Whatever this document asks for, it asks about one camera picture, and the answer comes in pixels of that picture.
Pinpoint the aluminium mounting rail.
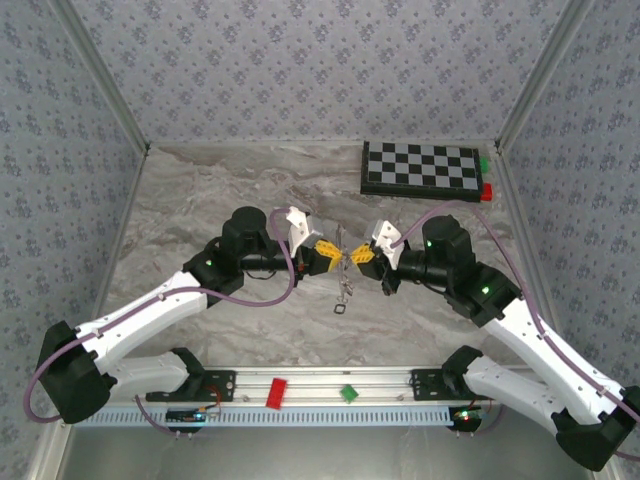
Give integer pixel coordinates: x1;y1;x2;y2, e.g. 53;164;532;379
134;364;531;409

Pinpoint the red toy brick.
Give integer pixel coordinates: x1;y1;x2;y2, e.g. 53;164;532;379
264;378;290;411

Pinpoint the circuit board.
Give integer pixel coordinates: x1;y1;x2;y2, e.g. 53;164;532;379
164;407;209;425
449;405;489;431

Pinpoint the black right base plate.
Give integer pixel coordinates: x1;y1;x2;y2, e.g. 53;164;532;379
409;368;496;401

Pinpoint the aluminium frame side bar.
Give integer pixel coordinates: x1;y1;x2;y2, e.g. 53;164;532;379
494;142;574;366
24;144;152;480

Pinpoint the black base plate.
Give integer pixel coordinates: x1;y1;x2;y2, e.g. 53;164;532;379
144;368;237;404
409;368;496;401

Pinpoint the silver curved key holder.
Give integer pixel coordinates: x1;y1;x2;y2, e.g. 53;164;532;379
335;224;354;301

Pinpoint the black grey chessboard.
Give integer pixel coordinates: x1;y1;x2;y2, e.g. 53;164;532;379
359;140;484;204

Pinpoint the aluminium frame post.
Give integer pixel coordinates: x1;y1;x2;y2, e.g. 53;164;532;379
49;0;152;154
493;0;597;151

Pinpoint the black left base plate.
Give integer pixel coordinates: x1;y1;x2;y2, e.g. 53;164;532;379
144;368;237;404

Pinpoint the right circuit board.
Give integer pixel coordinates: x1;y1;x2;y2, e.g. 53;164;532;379
449;405;489;431

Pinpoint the left circuit board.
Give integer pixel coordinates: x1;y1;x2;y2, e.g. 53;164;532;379
164;407;209;425

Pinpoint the white slotted cable duct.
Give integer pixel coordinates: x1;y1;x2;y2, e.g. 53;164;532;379
79;405;459;429

